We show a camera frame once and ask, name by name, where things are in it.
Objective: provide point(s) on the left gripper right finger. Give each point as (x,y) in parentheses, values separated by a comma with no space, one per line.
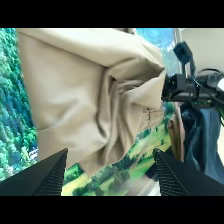
(180,180)

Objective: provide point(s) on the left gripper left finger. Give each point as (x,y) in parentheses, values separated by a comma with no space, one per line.
(33,180)

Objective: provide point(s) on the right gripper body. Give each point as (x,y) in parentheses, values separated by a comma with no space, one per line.
(181,89)

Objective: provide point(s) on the brown trousers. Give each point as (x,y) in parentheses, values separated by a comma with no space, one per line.
(73,86)

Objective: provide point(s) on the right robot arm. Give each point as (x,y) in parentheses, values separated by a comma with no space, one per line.
(213,85)

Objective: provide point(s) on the blue garment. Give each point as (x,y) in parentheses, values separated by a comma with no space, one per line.
(206,140)

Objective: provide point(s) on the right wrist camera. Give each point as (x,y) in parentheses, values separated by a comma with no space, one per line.
(182,51)

